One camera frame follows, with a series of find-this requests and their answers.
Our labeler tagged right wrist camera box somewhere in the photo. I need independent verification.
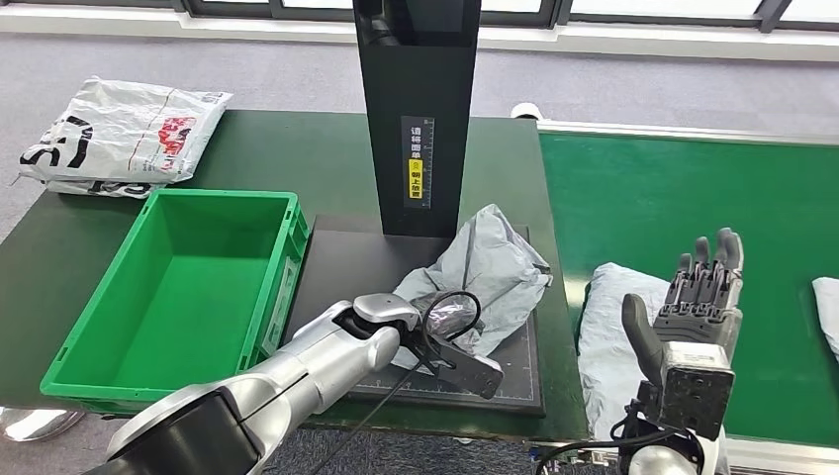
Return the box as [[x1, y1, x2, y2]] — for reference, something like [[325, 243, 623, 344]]
[[657, 340, 737, 441]]

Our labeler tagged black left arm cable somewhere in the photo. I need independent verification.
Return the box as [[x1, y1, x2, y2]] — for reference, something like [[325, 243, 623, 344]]
[[313, 290, 484, 475]]

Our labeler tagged white printed parcel bag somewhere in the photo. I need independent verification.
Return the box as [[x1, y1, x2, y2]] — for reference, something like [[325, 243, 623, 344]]
[[18, 77, 233, 185], [44, 178, 168, 200]]

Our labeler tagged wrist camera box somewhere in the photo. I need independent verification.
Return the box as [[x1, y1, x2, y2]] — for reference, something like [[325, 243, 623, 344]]
[[419, 333, 505, 401], [657, 340, 737, 441]]

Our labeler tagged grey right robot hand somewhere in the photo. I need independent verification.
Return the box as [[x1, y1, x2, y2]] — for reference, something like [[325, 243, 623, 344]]
[[620, 227, 746, 389]]

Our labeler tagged grey plastic parcel bag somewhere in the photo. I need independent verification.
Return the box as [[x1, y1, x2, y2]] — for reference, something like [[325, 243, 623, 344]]
[[575, 261, 671, 441], [392, 203, 554, 376], [811, 276, 839, 363]]

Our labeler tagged dark window frame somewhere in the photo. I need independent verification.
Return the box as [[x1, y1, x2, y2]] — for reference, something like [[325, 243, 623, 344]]
[[0, 0, 839, 33]]

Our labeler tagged black scanner platform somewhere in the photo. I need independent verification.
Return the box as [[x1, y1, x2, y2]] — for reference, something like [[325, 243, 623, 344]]
[[281, 214, 547, 419]]

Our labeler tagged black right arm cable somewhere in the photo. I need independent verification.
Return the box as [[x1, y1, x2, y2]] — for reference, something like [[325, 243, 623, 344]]
[[533, 400, 707, 475]]

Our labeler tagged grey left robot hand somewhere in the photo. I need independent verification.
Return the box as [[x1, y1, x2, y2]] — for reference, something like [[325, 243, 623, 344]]
[[422, 300, 481, 343]]

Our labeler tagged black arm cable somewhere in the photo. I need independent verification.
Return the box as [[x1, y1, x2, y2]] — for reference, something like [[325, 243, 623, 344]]
[[533, 400, 707, 475], [313, 290, 484, 475]]

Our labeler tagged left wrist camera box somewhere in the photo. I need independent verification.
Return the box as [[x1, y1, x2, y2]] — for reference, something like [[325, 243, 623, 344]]
[[419, 333, 505, 401]]

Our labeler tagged white window sill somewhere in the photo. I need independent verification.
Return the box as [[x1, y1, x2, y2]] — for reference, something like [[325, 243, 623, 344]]
[[0, 3, 839, 63]]

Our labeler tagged green conveyor belt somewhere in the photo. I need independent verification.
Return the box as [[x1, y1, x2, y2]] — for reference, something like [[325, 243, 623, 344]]
[[538, 132, 839, 448]]

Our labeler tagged black scanner column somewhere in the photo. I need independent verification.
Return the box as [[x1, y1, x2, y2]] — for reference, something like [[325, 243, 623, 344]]
[[351, 0, 483, 238]]

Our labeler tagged dark green table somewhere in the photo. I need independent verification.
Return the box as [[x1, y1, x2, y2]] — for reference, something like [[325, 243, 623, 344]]
[[0, 109, 590, 443]]

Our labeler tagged black yellow column sticker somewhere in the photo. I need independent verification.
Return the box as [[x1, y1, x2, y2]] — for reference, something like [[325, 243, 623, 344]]
[[400, 116, 436, 210]]

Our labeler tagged white crate label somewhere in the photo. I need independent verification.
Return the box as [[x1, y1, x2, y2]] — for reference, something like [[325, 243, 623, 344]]
[[260, 256, 297, 359]]

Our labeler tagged green plastic crate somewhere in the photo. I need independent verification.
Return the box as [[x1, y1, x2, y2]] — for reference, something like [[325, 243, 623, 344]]
[[39, 188, 311, 419]]

